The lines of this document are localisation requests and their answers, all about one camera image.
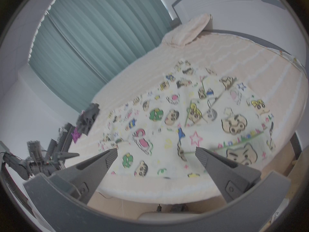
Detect grey bedside table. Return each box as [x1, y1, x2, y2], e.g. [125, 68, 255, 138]
[169, 17, 182, 31]

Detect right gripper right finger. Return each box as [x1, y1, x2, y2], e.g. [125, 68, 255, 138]
[195, 147, 261, 205]

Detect cream pillow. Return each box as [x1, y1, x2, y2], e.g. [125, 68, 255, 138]
[161, 14, 211, 48]

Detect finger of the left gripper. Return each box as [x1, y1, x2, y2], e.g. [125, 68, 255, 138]
[57, 152, 80, 161]

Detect white printed pyjama top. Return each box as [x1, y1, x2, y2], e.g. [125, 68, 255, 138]
[98, 60, 276, 179]

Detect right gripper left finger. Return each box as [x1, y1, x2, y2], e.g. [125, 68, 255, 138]
[49, 148, 118, 203]

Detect blue-green curtain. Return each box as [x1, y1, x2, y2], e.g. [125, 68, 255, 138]
[29, 0, 180, 113]

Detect bed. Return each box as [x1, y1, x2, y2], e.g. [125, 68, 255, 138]
[66, 0, 309, 202]

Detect pile of clothes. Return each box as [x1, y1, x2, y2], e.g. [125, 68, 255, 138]
[72, 103, 100, 143]

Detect black chest of drawers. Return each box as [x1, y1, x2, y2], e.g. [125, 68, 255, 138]
[47, 122, 75, 154]

